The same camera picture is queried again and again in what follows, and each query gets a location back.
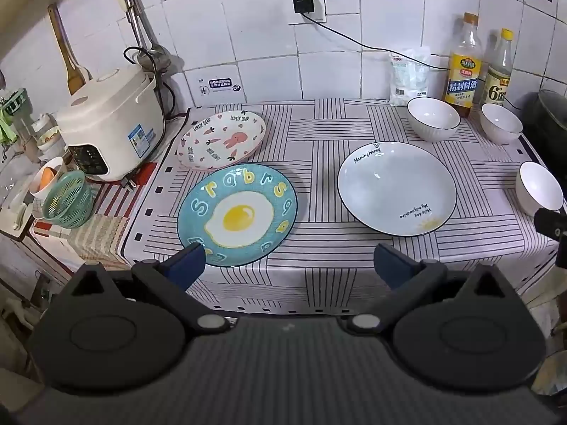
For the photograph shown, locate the cooking wine bottle yellow label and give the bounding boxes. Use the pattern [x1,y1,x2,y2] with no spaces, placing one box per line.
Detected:
[444,12,483,118]

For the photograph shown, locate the green kitchen gadget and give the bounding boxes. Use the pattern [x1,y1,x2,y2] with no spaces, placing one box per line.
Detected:
[0,89,32,142]

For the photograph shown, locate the wooden spatula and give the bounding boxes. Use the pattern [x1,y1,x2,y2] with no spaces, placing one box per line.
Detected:
[46,4,89,96]

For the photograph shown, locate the pink rabbit print plate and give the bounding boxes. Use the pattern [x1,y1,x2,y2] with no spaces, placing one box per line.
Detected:
[176,110,268,173]

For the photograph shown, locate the white plate with dark rim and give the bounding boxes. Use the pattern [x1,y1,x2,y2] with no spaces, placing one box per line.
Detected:
[337,141,458,237]

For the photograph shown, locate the red patterned cloth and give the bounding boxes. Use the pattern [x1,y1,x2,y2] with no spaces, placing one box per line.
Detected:
[33,159,159,242]

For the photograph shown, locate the clear vinegar bottle yellow cap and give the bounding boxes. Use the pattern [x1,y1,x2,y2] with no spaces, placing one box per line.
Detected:
[482,29,515,108]

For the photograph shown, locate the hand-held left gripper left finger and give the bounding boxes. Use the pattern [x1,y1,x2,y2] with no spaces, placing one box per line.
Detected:
[57,243,231,336]

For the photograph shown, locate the white ribbed bowl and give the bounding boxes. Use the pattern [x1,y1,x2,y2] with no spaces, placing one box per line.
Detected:
[406,96,461,143]
[479,103,524,145]
[515,161,564,219]

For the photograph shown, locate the green plastic basket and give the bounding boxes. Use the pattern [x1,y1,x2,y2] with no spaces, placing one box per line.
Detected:
[43,169,93,230]

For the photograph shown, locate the blue fried egg plate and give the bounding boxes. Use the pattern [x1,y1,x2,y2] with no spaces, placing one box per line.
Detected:
[176,163,298,268]

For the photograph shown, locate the white rice cooker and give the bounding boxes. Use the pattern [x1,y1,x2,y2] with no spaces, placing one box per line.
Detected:
[54,66,167,182]

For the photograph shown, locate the striped white tablecloth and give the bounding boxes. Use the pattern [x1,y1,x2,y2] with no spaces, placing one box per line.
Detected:
[119,97,563,315]

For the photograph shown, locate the white plastic bag of powder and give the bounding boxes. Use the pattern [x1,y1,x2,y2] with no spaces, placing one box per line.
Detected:
[389,48,431,107]

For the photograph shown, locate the striped kitchen towel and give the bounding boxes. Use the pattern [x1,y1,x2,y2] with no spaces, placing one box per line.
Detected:
[66,215,131,271]

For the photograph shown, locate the dark cooking pot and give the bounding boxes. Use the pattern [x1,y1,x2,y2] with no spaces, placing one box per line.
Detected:
[525,90,567,142]

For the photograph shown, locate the white wall socket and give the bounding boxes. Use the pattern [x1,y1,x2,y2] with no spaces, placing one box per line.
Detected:
[288,0,327,25]

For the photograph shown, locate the white wall sticker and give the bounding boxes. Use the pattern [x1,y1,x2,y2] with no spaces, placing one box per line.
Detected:
[197,75,245,96]

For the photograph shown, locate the small white jar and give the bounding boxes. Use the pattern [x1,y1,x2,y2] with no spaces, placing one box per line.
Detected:
[31,114,60,151]

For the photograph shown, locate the rice cooker power cord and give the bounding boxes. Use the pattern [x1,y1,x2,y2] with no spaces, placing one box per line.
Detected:
[122,46,178,194]

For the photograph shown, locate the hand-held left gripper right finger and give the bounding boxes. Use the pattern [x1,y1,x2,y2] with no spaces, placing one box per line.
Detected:
[339,243,515,336]

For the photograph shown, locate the metal ladle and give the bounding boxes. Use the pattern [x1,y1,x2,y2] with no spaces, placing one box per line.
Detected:
[122,0,173,72]

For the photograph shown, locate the white cup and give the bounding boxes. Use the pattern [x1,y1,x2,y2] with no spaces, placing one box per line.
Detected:
[29,157,67,206]

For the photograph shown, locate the black adapter cable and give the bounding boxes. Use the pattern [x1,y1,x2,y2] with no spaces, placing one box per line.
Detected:
[301,12,450,72]

